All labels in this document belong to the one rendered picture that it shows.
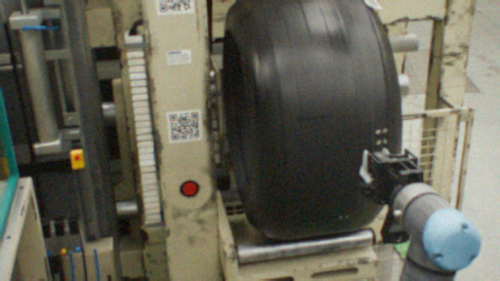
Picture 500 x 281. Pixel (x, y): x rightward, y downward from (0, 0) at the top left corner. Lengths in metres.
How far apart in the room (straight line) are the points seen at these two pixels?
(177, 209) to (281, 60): 0.47
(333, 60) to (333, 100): 0.08
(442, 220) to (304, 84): 0.46
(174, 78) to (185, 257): 0.46
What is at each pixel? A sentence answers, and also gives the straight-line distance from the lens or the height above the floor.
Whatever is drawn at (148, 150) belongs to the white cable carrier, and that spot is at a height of 1.16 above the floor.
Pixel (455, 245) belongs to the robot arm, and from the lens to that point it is 0.94.
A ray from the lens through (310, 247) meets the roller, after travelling 1.58.
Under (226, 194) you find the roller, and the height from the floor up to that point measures 0.91.
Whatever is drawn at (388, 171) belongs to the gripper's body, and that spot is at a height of 1.29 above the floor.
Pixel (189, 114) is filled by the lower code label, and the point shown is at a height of 1.25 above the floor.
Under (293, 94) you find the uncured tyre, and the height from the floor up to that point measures 1.34.
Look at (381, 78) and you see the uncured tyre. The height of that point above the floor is 1.35.
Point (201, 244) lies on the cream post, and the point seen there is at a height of 0.90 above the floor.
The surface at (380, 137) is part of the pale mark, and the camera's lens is 1.33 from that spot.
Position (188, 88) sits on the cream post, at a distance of 1.42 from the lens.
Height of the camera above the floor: 1.81
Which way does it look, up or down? 26 degrees down
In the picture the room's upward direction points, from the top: 2 degrees counter-clockwise
